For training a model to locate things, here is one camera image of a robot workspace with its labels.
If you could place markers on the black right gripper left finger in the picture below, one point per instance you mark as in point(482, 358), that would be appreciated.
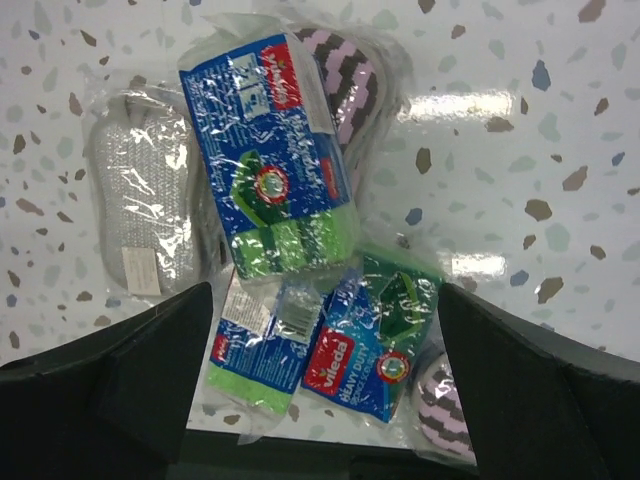
point(110, 405)

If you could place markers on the small pink wavy sponge pack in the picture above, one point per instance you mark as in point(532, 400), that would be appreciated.
point(436, 417)

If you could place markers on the Vileda pack with red logo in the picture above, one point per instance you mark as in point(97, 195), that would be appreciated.
point(372, 330)

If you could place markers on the Vileda pack with barcode label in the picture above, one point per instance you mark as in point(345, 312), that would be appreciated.
point(261, 347)

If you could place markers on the large blue Vileda sponge pack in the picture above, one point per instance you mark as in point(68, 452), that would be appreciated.
point(262, 120)

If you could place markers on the pink brown wavy sponge pack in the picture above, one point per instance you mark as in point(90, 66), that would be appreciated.
point(365, 73)

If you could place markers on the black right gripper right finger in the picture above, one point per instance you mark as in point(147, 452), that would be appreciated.
point(539, 405)

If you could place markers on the silver mesh scourer pack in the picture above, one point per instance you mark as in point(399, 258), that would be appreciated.
point(159, 232)

